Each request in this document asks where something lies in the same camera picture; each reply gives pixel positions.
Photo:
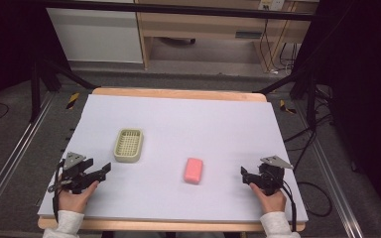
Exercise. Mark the white cabinet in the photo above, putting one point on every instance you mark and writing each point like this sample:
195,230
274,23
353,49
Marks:
96,36

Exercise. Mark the beige soap dish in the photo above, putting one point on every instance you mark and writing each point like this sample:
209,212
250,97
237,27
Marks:
129,145

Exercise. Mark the metal floor rail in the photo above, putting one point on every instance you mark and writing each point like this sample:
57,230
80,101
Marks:
16,145
330,165

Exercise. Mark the person's right hand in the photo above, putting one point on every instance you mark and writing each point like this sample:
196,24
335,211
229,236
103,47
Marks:
271,201

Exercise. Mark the wooden table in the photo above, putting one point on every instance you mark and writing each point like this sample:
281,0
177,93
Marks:
178,93

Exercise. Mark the person's left hand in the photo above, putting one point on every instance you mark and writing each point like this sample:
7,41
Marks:
75,200

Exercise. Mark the wooden desk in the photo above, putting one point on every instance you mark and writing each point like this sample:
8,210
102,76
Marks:
211,26

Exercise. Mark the black metal crossbar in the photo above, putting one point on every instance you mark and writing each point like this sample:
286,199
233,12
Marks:
178,9

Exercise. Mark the white foam board mat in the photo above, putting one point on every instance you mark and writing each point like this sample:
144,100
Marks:
185,132

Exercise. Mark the black metal frame stand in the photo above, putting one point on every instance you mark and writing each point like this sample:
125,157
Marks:
311,95
35,89

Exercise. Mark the yellow black striped tape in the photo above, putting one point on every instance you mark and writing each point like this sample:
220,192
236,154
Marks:
73,100
287,107

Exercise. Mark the pink soap bar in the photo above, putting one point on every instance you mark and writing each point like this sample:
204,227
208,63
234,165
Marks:
193,170

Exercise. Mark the dark curtain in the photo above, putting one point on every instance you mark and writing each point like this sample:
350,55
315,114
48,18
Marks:
363,82
10,39

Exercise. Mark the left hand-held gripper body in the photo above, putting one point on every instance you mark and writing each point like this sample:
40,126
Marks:
74,172

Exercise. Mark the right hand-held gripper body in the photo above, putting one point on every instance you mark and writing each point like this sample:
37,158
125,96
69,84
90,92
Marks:
271,175

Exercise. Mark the white power strip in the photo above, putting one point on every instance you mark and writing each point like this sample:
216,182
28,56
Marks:
271,4

